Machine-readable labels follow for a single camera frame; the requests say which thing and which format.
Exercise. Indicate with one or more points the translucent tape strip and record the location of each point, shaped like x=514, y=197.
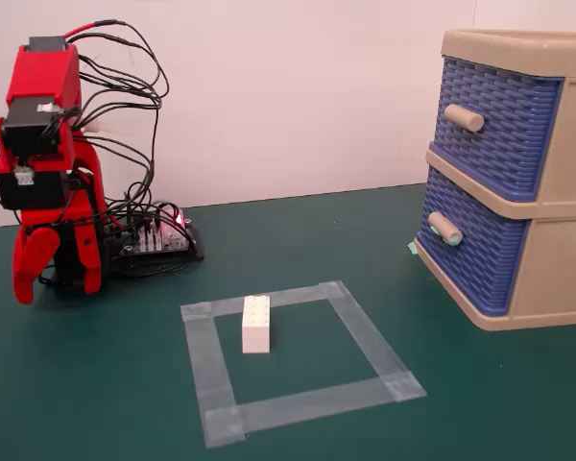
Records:
x=365, y=336
x=206, y=360
x=317, y=398
x=293, y=298

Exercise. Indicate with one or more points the beige plastic drawer cabinet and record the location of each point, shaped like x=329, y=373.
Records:
x=561, y=144

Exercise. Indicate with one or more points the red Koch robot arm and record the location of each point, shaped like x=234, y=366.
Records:
x=43, y=72

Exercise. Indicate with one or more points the controller board on black plate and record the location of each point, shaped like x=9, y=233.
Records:
x=165, y=240

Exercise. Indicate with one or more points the white building brick cube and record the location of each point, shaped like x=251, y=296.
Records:
x=256, y=331

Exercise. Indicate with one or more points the small green tape piece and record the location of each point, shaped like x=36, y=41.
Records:
x=413, y=248

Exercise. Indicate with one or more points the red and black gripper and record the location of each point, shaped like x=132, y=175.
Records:
x=33, y=189

